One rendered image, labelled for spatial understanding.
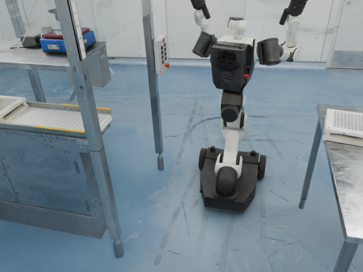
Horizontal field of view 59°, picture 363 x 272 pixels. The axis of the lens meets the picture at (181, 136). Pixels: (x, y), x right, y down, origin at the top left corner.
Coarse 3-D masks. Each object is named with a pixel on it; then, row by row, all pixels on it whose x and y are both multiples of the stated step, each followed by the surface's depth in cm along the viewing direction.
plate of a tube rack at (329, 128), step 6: (330, 114) 183; (330, 120) 177; (354, 120) 176; (330, 126) 172; (336, 126) 172; (354, 126) 171; (330, 132) 171; (336, 132) 169; (342, 132) 168; (348, 132) 167; (354, 132) 167; (360, 132) 166
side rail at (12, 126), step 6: (0, 126) 188; (6, 126) 187; (12, 126) 186; (18, 126) 184; (24, 126) 183; (30, 126) 182; (48, 132) 181; (54, 132) 180; (60, 132) 179; (66, 132) 178; (72, 132) 177; (78, 132) 176
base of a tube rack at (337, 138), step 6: (324, 126) 182; (324, 132) 176; (324, 138) 174; (330, 138) 172; (336, 138) 171; (342, 138) 171; (348, 138) 170; (354, 138) 170; (354, 144) 169; (360, 144) 167
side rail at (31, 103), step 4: (28, 104) 210; (32, 104) 209; (36, 104) 208; (40, 104) 207; (44, 104) 206; (48, 104) 206; (52, 104) 205; (56, 104) 204; (60, 104) 204; (56, 108) 206; (60, 108) 205; (64, 108) 204; (68, 108) 203; (72, 108) 203; (76, 108) 202; (100, 112) 199; (104, 112) 198; (108, 112) 197
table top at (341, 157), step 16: (320, 112) 200; (336, 144) 171; (336, 160) 159; (352, 160) 159; (336, 176) 149; (352, 176) 149; (336, 192) 142; (352, 192) 140; (352, 208) 132; (352, 224) 125; (352, 240) 121
